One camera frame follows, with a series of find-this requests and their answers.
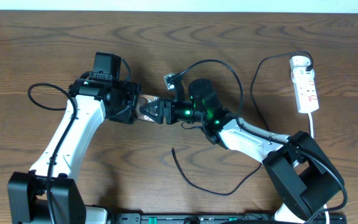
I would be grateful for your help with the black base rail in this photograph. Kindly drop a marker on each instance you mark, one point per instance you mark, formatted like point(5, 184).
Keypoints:
point(137, 218)

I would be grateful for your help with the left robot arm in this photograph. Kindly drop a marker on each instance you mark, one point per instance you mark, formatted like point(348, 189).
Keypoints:
point(48, 192)

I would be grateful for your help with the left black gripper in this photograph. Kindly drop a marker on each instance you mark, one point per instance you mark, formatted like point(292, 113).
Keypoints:
point(133, 88)

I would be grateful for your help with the white power strip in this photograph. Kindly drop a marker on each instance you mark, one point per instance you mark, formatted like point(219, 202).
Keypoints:
point(305, 90)

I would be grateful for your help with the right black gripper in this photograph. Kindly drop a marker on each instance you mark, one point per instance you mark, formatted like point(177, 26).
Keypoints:
point(158, 119)

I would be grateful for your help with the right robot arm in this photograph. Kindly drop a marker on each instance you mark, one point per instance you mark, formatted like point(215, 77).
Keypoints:
point(301, 173)

